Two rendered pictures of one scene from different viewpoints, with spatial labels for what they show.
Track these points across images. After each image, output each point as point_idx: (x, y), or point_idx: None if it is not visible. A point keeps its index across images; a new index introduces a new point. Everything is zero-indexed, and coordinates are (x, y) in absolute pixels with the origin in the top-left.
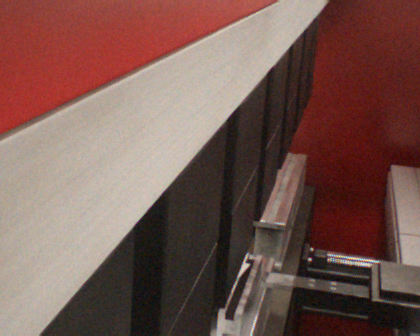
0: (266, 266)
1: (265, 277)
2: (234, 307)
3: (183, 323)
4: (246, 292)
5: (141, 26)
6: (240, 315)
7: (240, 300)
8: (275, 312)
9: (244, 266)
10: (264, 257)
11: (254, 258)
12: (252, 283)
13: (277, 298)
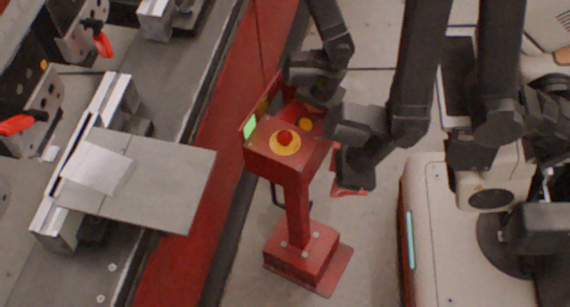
0: (40, 213)
1: (54, 152)
2: (85, 127)
3: None
4: (74, 136)
5: None
6: (85, 109)
7: (81, 126)
8: (42, 246)
9: (64, 170)
10: (36, 230)
11: (45, 230)
12: (66, 149)
13: (32, 270)
